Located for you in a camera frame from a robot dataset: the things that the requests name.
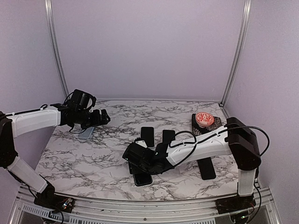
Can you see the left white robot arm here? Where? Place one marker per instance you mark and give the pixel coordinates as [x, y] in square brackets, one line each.
[24, 135]

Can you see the right aluminium frame post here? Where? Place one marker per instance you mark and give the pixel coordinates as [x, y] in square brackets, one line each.
[238, 51]

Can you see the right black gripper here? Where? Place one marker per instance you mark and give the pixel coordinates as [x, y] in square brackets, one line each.
[133, 169]

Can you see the aluminium frame post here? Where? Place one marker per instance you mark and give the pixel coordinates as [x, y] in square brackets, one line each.
[55, 48]
[238, 51]

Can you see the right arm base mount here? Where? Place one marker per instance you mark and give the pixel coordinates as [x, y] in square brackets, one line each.
[234, 203]

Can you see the red white patterned bowl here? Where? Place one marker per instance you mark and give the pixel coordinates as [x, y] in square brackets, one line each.
[204, 119]

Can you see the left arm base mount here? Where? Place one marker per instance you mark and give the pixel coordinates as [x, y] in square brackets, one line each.
[49, 199]

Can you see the black phone case near right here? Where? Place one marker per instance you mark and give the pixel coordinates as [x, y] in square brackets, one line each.
[206, 169]

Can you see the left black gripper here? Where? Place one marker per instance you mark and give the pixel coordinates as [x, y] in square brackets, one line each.
[97, 121]

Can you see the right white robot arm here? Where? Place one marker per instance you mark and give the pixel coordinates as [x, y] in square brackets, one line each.
[233, 138]

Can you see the black floral cloth mat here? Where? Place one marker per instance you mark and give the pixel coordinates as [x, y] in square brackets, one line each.
[197, 130]

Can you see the left aluminium frame post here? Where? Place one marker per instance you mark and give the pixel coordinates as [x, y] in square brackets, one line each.
[55, 48]

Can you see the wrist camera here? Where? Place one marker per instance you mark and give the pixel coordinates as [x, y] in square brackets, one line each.
[81, 101]
[140, 142]

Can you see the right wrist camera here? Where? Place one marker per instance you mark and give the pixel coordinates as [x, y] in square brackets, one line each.
[140, 142]

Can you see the black phone with camera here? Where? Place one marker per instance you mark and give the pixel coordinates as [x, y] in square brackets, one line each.
[140, 178]

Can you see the front aluminium rail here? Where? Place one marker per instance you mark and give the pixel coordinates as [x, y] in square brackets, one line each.
[104, 211]

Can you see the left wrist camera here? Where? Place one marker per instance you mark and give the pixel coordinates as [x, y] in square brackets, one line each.
[81, 101]

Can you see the black phone with silver edge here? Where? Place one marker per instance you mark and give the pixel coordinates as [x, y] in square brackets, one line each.
[168, 136]

